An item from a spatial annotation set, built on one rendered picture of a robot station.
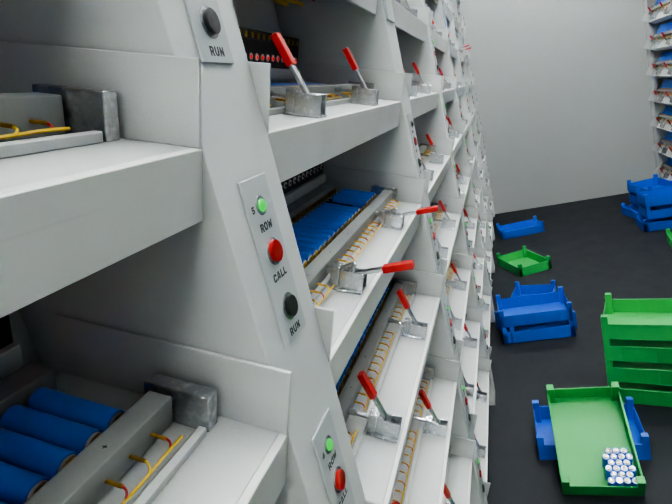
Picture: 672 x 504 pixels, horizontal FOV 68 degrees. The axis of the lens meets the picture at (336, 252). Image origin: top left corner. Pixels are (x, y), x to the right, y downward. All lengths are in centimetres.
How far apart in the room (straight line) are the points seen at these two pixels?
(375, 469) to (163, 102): 46
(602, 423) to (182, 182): 159
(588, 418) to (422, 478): 95
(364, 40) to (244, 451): 79
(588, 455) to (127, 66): 159
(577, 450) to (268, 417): 142
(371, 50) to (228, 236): 72
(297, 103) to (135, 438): 35
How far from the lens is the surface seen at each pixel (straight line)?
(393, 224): 82
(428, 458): 94
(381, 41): 99
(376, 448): 65
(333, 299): 55
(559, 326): 241
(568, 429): 175
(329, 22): 102
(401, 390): 75
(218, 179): 32
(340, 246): 64
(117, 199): 26
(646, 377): 196
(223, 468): 35
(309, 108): 54
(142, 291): 37
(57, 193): 23
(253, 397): 36
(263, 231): 35
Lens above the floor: 113
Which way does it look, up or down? 14 degrees down
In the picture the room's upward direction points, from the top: 14 degrees counter-clockwise
